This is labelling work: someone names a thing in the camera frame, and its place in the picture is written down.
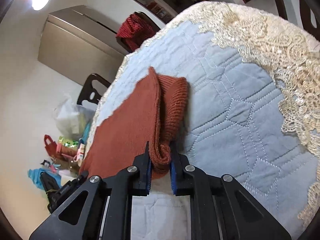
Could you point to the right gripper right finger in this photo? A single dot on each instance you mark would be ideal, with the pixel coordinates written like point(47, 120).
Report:
point(180, 180)

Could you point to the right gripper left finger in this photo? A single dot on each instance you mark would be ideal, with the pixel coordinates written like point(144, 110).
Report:
point(142, 182)

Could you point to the rust orange knit sweater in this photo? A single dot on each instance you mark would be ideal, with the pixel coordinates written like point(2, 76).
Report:
point(149, 118)

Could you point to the blue plastic item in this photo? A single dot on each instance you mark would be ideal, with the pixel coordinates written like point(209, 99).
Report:
point(34, 175)

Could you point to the green patterned box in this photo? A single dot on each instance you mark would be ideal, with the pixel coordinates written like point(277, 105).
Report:
point(69, 143)

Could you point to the white plastic bag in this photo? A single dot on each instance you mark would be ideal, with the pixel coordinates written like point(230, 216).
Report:
point(71, 119)

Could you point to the dark wooden chair left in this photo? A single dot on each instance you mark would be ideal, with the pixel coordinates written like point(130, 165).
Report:
point(88, 92)

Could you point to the white quilted lace tablecloth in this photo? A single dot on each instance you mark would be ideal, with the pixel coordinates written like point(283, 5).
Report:
point(253, 104)

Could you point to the red checked cloth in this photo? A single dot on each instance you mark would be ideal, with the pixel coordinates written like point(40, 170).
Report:
point(133, 31)

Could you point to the beige cabinet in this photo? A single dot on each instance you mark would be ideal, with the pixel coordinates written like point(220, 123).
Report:
point(78, 41)

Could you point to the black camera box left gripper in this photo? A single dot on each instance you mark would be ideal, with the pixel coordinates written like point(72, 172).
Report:
point(51, 188)

